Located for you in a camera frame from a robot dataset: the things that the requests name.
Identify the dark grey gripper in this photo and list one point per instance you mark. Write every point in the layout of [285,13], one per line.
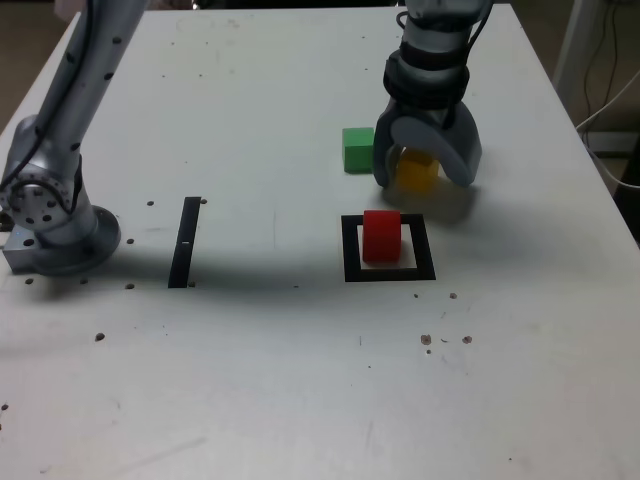
[430,114]

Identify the yellow cube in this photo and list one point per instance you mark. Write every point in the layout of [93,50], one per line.
[415,175]

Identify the green cube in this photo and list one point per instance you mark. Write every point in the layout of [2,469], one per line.
[357,152]

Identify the red cube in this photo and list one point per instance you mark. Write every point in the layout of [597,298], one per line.
[381,240]

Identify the black tape square outline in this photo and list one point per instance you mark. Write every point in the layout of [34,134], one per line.
[350,250]

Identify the grey flat box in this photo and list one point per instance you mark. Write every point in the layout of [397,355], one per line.
[612,141]

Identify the black tape strip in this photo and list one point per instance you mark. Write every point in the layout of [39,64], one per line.
[184,245]

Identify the white post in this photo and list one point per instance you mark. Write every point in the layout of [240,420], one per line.
[575,50]

